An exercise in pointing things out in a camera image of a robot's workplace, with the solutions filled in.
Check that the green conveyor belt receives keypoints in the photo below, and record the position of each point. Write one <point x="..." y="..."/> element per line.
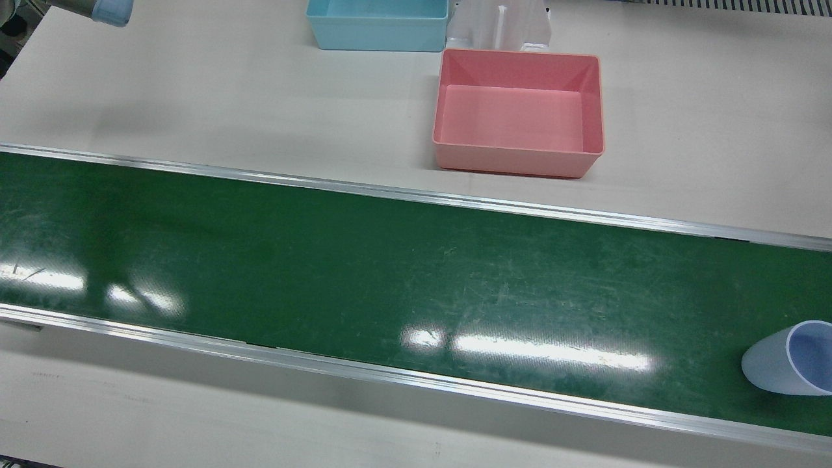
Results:
<point x="416" y="286"/>
<point x="455" y="200"/>

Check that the light blue plastic box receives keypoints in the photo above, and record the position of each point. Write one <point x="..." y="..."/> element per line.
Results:
<point x="377" y="29"/>

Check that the pink plastic box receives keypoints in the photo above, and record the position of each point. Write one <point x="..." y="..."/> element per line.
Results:
<point x="513" y="120"/>

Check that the light blue plastic cup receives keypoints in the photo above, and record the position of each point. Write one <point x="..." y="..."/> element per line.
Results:
<point x="773" y="367"/>

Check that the white column stand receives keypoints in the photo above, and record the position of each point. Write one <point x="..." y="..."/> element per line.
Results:
<point x="474" y="23"/>

